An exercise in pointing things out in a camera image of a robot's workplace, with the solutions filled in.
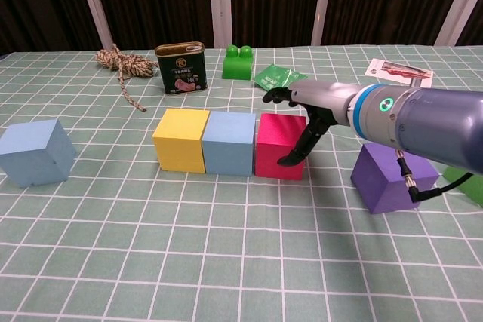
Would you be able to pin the green foil sachet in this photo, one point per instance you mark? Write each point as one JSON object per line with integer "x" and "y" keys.
{"x": 271, "y": 78}

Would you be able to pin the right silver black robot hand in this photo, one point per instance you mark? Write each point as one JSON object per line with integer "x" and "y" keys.
{"x": 324, "y": 97}

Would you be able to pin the yellow foam cube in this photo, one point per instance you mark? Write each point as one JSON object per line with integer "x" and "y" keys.
{"x": 179, "y": 145}

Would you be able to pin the green foam cube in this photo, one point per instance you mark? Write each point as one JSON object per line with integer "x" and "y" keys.
{"x": 471, "y": 190}

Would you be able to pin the magenta foam cube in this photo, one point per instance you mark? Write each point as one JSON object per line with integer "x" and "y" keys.
{"x": 275, "y": 145}

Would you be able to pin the green checked tablecloth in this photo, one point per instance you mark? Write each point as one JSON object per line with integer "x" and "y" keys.
{"x": 241, "y": 261}

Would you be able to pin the right blue grey robot arm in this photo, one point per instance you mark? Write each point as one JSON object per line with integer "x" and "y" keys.
{"x": 434, "y": 126}

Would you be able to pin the light blue foam cube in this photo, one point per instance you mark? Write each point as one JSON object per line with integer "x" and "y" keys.
{"x": 228, "y": 148}
{"x": 30, "y": 160}

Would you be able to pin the purple foam cube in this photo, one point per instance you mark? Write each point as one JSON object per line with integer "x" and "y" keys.
{"x": 381, "y": 182}

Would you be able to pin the dark green luncheon meat can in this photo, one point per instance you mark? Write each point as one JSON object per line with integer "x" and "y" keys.
{"x": 181, "y": 73}

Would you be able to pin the white metal frame post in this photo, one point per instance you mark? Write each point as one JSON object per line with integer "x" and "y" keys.
{"x": 222, "y": 5}
{"x": 94, "y": 9}
{"x": 460, "y": 1}
{"x": 322, "y": 5}

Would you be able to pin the green toy building brick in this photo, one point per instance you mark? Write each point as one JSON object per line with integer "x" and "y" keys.
{"x": 235, "y": 67}

